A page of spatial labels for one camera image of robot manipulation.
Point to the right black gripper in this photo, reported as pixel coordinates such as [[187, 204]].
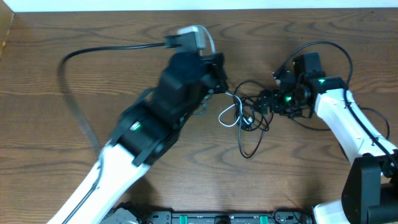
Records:
[[265, 96]]

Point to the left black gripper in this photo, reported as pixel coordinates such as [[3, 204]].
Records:
[[217, 62]]

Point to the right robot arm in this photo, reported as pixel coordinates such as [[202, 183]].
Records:
[[370, 191]]

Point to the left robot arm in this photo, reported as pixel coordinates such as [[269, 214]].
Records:
[[145, 132]]

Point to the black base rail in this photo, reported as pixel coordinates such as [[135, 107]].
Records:
[[128, 213]]

